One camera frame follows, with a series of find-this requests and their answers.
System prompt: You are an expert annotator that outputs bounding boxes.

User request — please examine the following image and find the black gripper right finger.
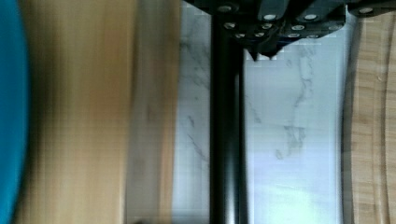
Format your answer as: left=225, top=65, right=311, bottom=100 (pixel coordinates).
left=276, top=0, right=395, bottom=50

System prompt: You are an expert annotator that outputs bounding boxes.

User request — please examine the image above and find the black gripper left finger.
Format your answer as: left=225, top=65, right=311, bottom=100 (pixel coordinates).
left=184, top=0, right=291, bottom=61

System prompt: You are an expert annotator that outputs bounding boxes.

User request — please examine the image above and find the wooden cutting board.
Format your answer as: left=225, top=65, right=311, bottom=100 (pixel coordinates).
left=342, top=13, right=395, bottom=224

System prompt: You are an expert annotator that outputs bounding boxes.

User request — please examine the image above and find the teal round plate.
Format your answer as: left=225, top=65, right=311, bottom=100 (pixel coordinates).
left=0, top=0, right=30, bottom=224

